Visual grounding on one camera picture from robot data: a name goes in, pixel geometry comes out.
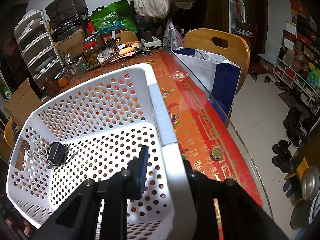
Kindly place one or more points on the round brass coin tin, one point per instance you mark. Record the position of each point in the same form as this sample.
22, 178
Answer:
217, 153

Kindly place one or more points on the red lid pickle jar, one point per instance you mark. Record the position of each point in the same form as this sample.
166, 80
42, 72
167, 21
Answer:
91, 52

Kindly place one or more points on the blue white paper bag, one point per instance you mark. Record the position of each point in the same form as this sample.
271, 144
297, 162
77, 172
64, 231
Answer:
219, 78

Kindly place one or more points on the red festive tablecloth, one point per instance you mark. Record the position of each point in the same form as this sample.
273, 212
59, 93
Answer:
200, 126

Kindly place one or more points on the orange filled glass jar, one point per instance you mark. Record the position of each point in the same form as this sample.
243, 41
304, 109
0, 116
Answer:
62, 80

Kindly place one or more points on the white power strip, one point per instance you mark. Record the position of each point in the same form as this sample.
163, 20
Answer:
154, 43

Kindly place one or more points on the brown cardboard box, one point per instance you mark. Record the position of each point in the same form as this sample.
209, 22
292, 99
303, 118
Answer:
22, 103

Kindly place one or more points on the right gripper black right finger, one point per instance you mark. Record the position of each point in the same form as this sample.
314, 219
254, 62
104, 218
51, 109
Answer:
241, 217

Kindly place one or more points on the wooden chair right side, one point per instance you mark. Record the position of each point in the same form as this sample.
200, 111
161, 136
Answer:
232, 47

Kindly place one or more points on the white shoe rack shelf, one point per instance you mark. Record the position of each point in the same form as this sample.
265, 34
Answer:
291, 78

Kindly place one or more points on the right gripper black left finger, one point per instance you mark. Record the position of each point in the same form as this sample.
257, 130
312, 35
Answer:
98, 203

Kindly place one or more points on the white plastic drawer tower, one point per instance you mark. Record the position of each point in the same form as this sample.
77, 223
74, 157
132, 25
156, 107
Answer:
37, 47

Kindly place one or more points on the white perforated plastic basket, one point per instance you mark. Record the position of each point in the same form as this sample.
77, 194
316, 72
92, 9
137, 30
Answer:
104, 121

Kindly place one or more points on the green shopping bag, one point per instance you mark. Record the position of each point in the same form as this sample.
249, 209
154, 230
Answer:
117, 15

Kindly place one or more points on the empty glass jar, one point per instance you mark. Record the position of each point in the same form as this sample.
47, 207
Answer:
78, 69

